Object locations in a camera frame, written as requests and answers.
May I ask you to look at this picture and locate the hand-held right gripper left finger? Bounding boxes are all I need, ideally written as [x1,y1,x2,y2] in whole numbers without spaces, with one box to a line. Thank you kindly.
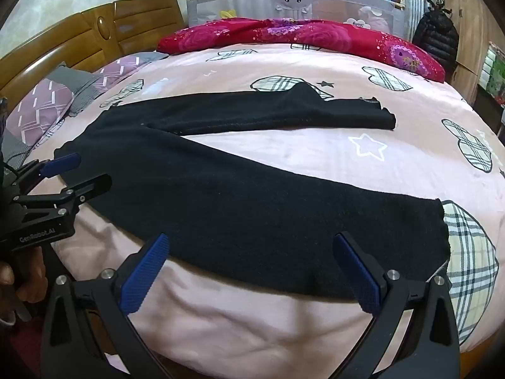
[39,232,171,379]

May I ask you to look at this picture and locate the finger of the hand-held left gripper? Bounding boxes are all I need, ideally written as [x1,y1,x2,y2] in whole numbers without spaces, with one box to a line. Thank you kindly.
[14,152,83,195]
[24,173,113,217]

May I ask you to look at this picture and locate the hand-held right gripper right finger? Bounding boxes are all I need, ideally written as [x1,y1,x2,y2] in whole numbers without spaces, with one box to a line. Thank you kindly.
[332,232,461,379]

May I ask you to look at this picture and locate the black pants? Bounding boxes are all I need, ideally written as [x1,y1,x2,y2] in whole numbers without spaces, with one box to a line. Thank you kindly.
[53,80,451,301]

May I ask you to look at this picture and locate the person's left hand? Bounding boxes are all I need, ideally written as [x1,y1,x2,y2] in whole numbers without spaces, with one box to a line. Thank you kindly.
[0,250,47,322]

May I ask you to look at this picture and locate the purple and grey pillow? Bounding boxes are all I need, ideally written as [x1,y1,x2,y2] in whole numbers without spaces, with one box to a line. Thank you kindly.
[69,51,170,117]
[6,67,104,166]

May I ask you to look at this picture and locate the wooden headboard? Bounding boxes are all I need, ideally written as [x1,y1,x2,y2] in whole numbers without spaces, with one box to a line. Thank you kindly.
[0,0,186,107]

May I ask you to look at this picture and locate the pink bed sheet plaid hearts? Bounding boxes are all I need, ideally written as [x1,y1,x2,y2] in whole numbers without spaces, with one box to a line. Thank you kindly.
[8,41,505,379]

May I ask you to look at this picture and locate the green and white boxes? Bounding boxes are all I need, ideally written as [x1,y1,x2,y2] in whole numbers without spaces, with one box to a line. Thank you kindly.
[477,41,505,107]

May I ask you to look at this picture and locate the red floral quilt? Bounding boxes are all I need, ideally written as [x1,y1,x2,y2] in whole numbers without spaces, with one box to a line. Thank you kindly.
[157,18,446,83]

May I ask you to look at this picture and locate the black puffer jacket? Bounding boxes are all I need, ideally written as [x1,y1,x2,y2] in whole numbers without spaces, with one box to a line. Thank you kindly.
[412,0,460,83]

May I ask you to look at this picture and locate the wooden wardrobe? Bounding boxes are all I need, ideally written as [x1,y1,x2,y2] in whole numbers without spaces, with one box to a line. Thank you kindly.
[442,0,502,105]

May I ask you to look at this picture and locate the grey bed guard rail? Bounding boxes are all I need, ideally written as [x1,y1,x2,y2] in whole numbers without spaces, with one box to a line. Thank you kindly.
[185,0,407,32]

